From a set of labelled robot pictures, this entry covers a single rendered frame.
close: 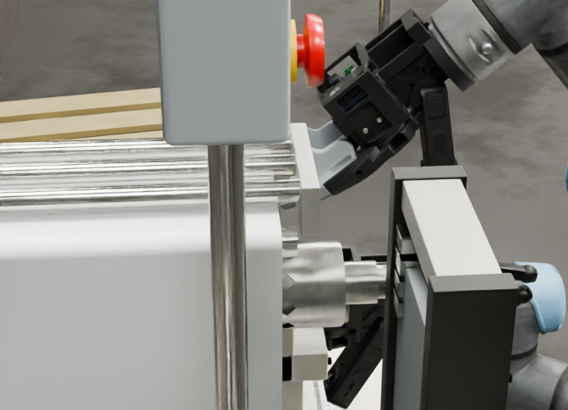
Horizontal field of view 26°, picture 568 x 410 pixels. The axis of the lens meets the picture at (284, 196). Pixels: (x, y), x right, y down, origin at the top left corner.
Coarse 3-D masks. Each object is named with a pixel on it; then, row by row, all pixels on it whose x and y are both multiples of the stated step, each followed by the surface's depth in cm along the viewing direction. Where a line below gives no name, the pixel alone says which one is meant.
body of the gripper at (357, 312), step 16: (352, 256) 128; (368, 256) 128; (384, 256) 129; (352, 304) 125; (368, 304) 128; (384, 304) 128; (352, 320) 126; (368, 320) 128; (336, 336) 127; (352, 336) 127
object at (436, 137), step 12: (444, 84) 111; (420, 96) 111; (432, 96) 110; (444, 96) 111; (432, 108) 111; (444, 108) 111; (432, 120) 111; (444, 120) 112; (420, 132) 116; (432, 132) 112; (444, 132) 112; (432, 144) 112; (444, 144) 112; (432, 156) 113; (444, 156) 113
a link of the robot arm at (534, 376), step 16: (528, 352) 130; (512, 368) 130; (528, 368) 131; (544, 368) 130; (560, 368) 130; (512, 384) 130; (528, 384) 130; (544, 384) 129; (512, 400) 131; (528, 400) 130; (544, 400) 129
